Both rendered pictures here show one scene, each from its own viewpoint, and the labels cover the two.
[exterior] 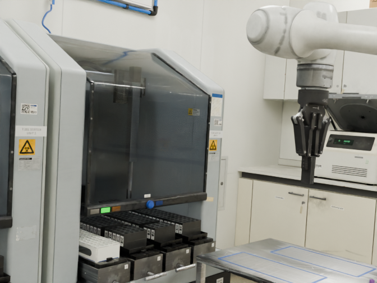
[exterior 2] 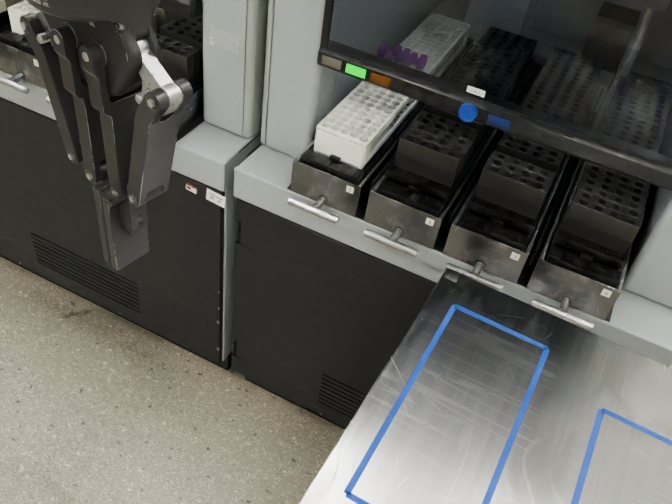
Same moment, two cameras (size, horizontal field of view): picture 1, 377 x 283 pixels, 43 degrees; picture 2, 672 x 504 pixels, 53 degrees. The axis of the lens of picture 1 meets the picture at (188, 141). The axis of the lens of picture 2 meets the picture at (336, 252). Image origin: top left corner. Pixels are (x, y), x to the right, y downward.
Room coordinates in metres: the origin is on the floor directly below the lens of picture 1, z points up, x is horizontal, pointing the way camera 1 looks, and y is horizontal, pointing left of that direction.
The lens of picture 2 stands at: (1.22, -0.69, 1.52)
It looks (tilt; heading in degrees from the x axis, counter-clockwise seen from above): 43 degrees down; 67
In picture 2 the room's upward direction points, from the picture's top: 10 degrees clockwise
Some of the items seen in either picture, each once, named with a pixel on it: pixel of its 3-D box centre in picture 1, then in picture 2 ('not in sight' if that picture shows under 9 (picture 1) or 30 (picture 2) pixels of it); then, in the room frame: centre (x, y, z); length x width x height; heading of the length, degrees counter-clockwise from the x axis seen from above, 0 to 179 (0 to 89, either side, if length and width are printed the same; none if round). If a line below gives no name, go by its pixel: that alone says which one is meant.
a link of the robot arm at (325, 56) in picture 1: (314, 33); not in sight; (1.20, -0.30, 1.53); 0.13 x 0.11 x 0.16; 132
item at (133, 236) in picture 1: (133, 239); (427, 160); (1.72, 0.18, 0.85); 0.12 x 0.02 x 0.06; 138
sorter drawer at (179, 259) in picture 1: (123, 238); (531, 159); (2.00, 0.25, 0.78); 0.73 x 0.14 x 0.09; 48
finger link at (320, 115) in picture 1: (313, 134); (123, 121); (1.22, -0.32, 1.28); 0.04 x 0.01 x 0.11; 35
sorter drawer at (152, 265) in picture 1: (94, 244); (460, 133); (1.88, 0.35, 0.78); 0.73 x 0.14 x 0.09; 48
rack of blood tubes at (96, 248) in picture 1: (82, 244); (371, 114); (1.68, 0.35, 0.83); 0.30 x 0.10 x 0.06; 48
